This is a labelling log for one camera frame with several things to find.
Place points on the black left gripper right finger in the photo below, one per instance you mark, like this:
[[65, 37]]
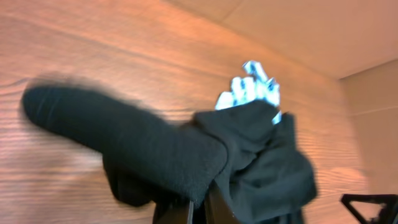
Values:
[[216, 209]]

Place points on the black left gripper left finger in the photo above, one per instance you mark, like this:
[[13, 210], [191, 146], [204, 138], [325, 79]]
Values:
[[177, 212]]

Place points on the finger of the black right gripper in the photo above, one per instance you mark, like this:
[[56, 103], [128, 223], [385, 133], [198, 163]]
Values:
[[372, 209]]

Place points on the black t-shirt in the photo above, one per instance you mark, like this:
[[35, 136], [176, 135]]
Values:
[[255, 163]]

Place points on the light blue t-shirt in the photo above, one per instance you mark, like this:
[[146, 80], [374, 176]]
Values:
[[255, 97]]

